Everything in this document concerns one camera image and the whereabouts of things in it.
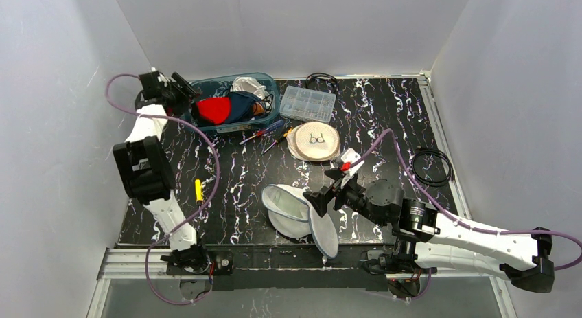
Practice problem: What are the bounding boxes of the red bra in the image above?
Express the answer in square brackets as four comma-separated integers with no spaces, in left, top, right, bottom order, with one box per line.
[193,97,231,126]

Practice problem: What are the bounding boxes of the teal plastic bin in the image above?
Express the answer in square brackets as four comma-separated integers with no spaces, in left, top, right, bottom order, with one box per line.
[188,72,281,133]

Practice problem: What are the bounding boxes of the dark blue lace bra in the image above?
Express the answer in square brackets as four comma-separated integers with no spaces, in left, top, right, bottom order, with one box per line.
[225,91,268,124]

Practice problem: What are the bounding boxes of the orange black bra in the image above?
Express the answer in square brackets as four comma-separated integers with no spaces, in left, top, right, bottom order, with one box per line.
[251,102,266,117]

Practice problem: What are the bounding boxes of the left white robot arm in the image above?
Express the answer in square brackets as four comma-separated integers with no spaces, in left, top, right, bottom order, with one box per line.
[113,69,198,252]

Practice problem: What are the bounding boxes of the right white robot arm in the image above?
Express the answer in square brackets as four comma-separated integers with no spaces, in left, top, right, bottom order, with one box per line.
[303,168,555,293]

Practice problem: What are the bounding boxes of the white cloth in bin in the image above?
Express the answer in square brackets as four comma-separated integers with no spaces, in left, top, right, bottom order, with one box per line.
[231,76,270,100]

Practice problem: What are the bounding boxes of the yellow black screwdriver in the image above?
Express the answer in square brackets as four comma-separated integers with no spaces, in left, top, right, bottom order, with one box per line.
[261,127,293,155]

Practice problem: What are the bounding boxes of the red blue screwdriver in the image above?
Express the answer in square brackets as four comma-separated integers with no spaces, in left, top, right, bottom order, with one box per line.
[239,120,285,145]

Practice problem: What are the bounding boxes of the clear plastic screw box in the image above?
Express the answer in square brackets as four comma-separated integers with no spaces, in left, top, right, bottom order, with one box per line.
[279,86,336,124]

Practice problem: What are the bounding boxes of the small yellow tool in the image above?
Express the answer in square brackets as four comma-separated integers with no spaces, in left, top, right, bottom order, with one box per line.
[194,179,204,207]

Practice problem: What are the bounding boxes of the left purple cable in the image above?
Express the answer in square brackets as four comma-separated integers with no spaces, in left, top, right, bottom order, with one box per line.
[105,73,222,307]

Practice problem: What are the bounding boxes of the purple cable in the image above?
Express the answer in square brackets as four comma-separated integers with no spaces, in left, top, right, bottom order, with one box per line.
[350,128,582,271]
[105,73,222,307]

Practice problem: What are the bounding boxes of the black cable coil right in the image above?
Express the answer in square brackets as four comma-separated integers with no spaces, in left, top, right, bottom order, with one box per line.
[411,147,454,188]

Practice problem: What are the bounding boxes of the black cable coil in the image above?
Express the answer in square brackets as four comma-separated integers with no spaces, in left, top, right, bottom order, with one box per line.
[411,147,454,188]
[305,73,340,94]

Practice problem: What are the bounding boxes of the black cable coil rear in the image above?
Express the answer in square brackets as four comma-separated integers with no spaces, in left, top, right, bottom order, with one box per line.
[305,73,340,94]

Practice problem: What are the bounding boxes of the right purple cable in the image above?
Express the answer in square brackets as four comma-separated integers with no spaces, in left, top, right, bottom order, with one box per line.
[350,128,582,271]

